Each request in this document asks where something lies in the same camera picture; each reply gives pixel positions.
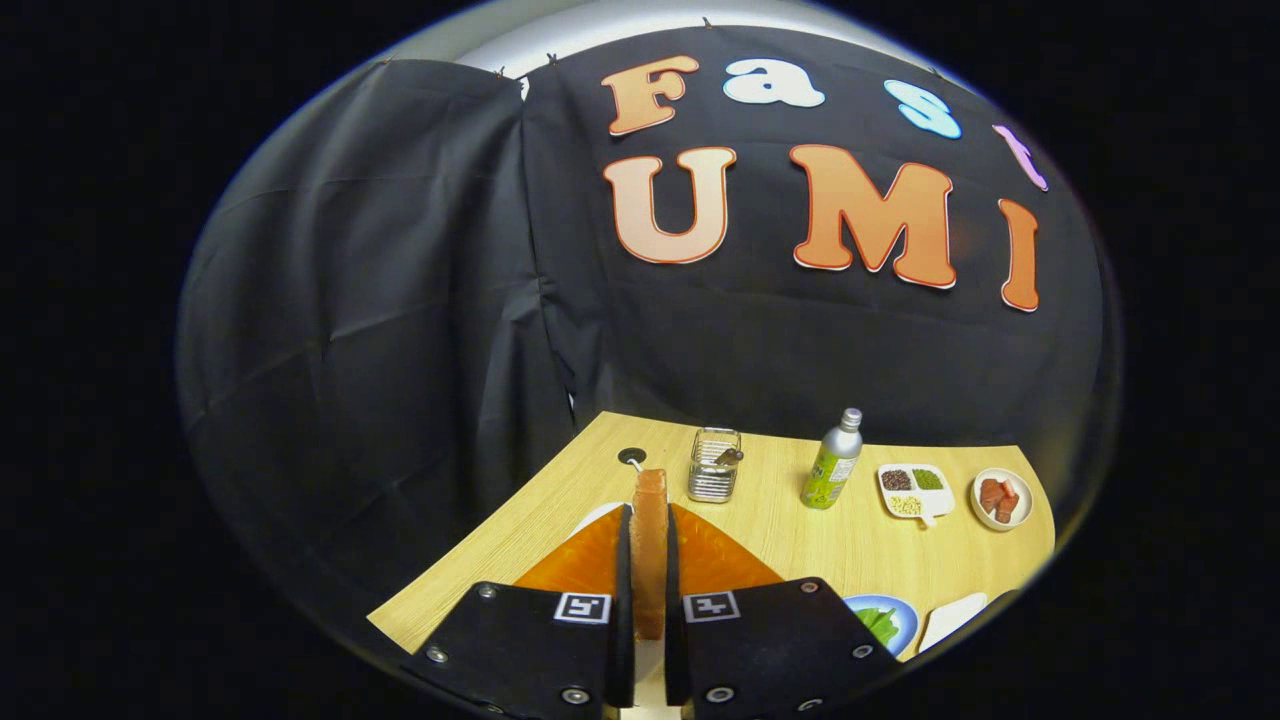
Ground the white round plate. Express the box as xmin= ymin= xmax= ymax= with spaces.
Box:
xmin=970 ymin=467 xmax=1034 ymax=532

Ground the white divided dish with beans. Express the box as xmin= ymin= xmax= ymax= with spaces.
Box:
xmin=877 ymin=463 xmax=956 ymax=528

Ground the silver bottle with green label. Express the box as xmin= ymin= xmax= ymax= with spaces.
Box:
xmin=800 ymin=407 xmax=864 ymax=511

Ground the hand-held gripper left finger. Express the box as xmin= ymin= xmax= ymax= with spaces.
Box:
xmin=408 ymin=503 xmax=637 ymax=720

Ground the blue round plate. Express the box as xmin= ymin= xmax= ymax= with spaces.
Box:
xmin=843 ymin=594 xmax=920 ymax=659

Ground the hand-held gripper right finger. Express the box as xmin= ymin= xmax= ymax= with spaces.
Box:
xmin=664 ymin=503 xmax=901 ymax=720

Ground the white square plate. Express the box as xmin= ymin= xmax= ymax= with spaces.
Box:
xmin=918 ymin=592 xmax=991 ymax=653

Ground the toasted bread slice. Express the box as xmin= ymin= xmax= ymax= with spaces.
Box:
xmin=631 ymin=468 xmax=669 ymax=641

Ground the white toaster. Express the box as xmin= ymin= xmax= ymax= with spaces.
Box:
xmin=570 ymin=500 xmax=669 ymax=711

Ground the black backdrop cloth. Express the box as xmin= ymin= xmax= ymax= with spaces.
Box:
xmin=178 ymin=25 xmax=1121 ymax=641

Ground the green lettuce leaf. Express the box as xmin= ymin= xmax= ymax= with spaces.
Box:
xmin=853 ymin=605 xmax=901 ymax=649

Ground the wire mesh utensil holder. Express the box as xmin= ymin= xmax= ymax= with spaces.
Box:
xmin=687 ymin=427 xmax=744 ymax=504

